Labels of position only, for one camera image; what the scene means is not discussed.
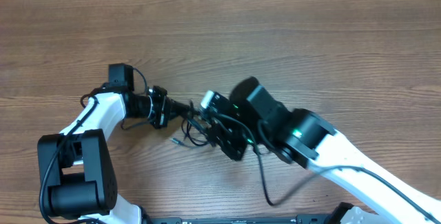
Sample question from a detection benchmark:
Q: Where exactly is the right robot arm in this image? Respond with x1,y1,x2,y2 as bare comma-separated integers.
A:
200,77,440,223

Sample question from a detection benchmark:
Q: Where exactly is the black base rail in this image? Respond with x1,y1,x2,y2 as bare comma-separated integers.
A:
137,201,393,224

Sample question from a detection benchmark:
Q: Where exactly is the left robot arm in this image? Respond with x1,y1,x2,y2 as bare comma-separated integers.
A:
37,63,197,223

